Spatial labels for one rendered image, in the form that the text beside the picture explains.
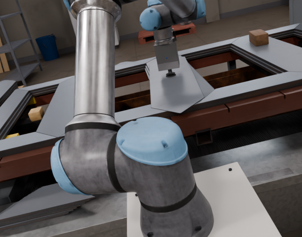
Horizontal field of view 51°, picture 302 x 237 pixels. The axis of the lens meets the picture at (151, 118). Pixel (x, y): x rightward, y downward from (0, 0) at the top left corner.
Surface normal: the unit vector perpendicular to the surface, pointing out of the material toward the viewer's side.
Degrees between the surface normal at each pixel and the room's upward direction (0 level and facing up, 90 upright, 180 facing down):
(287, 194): 90
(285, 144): 0
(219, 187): 4
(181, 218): 72
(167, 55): 90
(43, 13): 90
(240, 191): 4
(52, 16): 90
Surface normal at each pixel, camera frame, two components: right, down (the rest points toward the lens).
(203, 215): 0.69, -0.23
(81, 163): -0.36, -0.13
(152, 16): -0.26, 0.44
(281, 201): 0.12, 0.39
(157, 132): -0.15, -0.88
